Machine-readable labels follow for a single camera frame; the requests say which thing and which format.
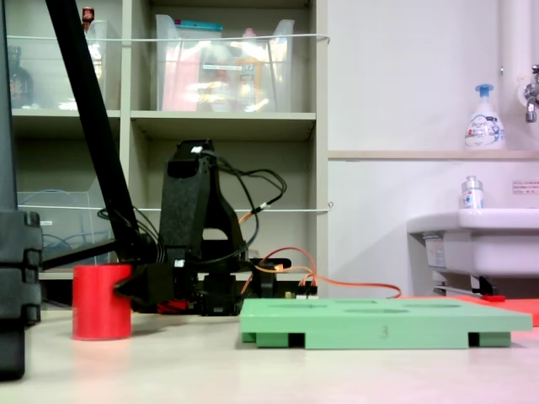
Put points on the white sink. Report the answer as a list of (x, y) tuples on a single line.
[(484, 244)]

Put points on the dark upright post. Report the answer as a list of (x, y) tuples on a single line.
[(6, 126)]

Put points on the metal faucet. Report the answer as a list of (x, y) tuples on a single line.
[(531, 99)]

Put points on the beige wall ledge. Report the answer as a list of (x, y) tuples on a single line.
[(421, 155)]

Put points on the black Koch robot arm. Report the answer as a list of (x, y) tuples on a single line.
[(187, 210)]

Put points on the red cylinder block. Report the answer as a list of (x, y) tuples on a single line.
[(99, 303)]

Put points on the white pump soap bottle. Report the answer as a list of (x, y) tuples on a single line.
[(484, 126)]

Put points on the clear bin with packages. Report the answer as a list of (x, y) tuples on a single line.
[(219, 76)]

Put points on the green shape sorter board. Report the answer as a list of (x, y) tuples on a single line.
[(379, 322)]

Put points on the red flat mat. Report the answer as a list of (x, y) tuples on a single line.
[(520, 306)]

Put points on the small brown capped bottle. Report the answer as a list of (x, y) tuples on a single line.
[(87, 17)]

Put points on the small clear sanitizer bottle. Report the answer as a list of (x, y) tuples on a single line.
[(471, 195)]

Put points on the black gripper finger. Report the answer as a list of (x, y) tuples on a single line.
[(130, 286)]

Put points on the clear plastic bin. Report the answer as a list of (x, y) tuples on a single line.
[(50, 71)]

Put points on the beige shelf unit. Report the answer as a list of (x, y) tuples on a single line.
[(265, 120)]

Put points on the dark glass bottle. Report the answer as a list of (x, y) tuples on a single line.
[(19, 82)]

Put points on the notched black stack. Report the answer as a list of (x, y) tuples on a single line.
[(19, 273)]

